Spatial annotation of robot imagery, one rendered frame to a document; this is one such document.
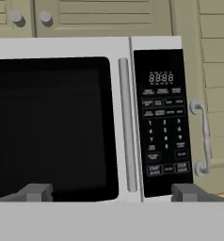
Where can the grey round cupboard knob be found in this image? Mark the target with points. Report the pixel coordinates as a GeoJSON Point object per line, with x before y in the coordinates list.
{"type": "Point", "coordinates": [16, 17]}
{"type": "Point", "coordinates": [45, 17]}

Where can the beige tall louvred cupboard door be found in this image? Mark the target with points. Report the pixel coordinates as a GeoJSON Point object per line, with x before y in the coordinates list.
{"type": "Point", "coordinates": [216, 78]}

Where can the white microwave door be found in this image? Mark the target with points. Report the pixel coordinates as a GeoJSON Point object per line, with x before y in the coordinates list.
{"type": "Point", "coordinates": [54, 125]}

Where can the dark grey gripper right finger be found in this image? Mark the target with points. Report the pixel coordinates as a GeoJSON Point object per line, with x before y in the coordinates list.
{"type": "Point", "coordinates": [187, 192]}

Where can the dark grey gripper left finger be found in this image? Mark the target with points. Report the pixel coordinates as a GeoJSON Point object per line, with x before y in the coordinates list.
{"type": "Point", "coordinates": [35, 192]}

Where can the white microwave oven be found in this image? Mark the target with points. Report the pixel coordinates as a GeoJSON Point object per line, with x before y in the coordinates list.
{"type": "Point", "coordinates": [162, 122]}

